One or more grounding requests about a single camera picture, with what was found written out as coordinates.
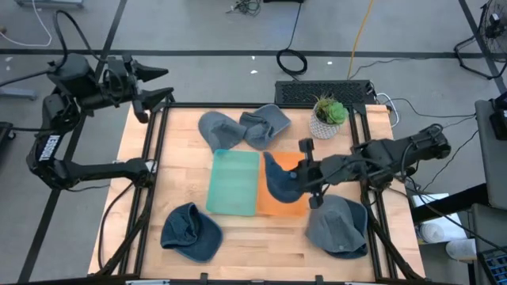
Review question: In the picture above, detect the teal translucent plastic bin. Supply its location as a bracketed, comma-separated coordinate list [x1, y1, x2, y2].
[205, 149, 261, 217]

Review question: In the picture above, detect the black tray with blue cells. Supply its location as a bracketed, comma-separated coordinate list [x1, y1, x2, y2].
[476, 245, 507, 285]

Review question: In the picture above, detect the white paper roll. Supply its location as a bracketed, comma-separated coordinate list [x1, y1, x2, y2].
[419, 221, 468, 245]
[445, 237, 478, 261]

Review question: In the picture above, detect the black cable with coil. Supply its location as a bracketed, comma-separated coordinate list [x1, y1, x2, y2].
[276, 2, 309, 80]

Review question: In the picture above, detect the yellow hanging cable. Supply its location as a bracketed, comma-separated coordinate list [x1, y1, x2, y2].
[346, 0, 375, 80]

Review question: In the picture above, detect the orange translucent plastic bin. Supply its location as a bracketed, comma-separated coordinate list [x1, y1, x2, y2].
[256, 151, 310, 218]

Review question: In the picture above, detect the black floor fan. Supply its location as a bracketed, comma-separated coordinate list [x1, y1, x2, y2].
[453, 0, 507, 80]

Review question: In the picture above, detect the black desk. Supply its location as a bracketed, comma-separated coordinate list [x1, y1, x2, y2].
[410, 182, 489, 223]

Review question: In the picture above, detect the grey cap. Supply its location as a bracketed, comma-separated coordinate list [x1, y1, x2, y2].
[197, 111, 249, 154]
[238, 103, 292, 151]
[304, 194, 368, 254]

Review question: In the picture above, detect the black wheeled base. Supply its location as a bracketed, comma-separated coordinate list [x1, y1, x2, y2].
[0, 121, 17, 144]

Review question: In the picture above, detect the black perforated metal case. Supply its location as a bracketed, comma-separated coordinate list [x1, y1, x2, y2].
[274, 79, 377, 106]

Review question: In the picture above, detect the white floor cable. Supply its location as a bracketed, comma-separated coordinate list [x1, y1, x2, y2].
[0, 0, 53, 48]

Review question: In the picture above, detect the black cable tangle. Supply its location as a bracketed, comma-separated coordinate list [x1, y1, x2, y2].
[225, 0, 262, 17]

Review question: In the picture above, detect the black device on cabinet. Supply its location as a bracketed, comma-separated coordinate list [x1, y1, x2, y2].
[489, 91, 507, 142]

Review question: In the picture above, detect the potted green succulent plant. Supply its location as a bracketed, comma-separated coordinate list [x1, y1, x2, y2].
[308, 93, 350, 140]

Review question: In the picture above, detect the grey floor bar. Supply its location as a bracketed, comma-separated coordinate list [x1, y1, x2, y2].
[0, 86, 39, 101]

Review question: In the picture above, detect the black aluminium table frame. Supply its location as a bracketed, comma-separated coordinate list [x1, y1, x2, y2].
[89, 94, 427, 284]

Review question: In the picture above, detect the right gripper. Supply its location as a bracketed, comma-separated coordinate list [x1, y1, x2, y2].
[287, 138, 332, 210]

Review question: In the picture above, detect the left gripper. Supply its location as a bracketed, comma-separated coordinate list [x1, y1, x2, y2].
[103, 55, 175, 124]

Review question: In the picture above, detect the white cable beside case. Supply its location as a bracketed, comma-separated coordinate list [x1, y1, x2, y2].
[374, 93, 401, 128]

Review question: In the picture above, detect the grey cabinet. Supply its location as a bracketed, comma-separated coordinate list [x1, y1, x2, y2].
[474, 98, 507, 211]

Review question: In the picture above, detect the grey metal base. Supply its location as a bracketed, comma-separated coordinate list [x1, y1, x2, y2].
[14, 0, 85, 9]

